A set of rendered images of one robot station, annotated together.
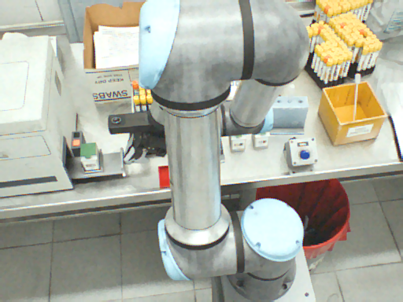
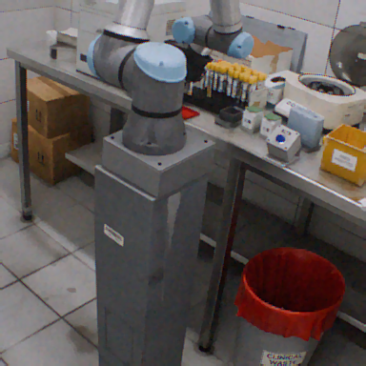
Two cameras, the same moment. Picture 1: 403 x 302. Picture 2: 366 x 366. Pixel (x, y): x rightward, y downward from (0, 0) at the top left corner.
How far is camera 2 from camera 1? 1.13 m
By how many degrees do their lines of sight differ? 39
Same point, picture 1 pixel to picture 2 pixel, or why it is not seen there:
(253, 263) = (129, 68)
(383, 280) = not seen: outside the picture
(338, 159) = (313, 174)
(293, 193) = (309, 295)
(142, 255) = not seen: hidden behind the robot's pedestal
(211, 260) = (110, 51)
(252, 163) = (246, 138)
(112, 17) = (256, 50)
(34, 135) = not seen: hidden behind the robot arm
